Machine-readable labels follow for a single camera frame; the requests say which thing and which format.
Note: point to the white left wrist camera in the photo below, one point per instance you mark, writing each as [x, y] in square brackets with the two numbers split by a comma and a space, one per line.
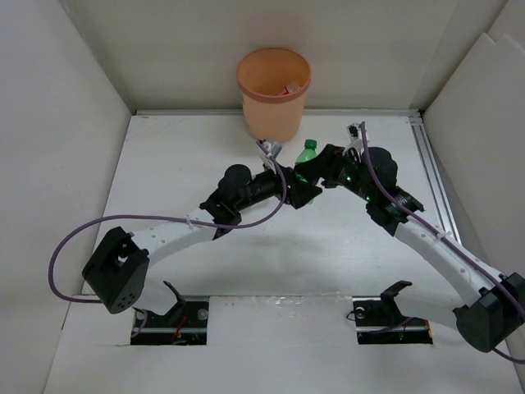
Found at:
[268, 151]

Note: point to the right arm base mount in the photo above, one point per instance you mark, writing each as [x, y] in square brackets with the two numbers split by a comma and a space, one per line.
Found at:
[378, 321]

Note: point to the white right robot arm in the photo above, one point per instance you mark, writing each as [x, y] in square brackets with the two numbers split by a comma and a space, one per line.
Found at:
[490, 306]

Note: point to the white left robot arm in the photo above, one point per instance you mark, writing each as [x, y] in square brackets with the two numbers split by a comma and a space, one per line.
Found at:
[117, 270]

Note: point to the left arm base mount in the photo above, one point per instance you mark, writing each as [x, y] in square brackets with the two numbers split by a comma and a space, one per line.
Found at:
[184, 324]

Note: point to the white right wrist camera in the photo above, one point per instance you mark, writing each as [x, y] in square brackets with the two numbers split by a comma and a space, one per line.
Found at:
[354, 131]

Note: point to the aluminium frame rail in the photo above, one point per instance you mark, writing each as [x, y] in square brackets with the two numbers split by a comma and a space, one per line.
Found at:
[328, 246]

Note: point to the orange plastic bin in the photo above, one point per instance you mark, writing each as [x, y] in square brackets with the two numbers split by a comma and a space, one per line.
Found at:
[260, 75]

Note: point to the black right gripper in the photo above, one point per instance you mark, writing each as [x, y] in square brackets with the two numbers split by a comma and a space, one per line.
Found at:
[325, 164]

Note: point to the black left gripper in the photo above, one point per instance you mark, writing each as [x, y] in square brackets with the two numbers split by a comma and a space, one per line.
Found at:
[299, 192]

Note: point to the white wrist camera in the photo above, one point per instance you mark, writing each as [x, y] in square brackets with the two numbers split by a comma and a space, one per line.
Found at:
[268, 151]
[354, 131]

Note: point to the red label clear bottle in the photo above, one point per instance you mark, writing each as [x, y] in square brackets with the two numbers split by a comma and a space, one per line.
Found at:
[289, 89]

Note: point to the green plastic bottle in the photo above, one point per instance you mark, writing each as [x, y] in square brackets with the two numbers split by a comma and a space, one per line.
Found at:
[307, 154]

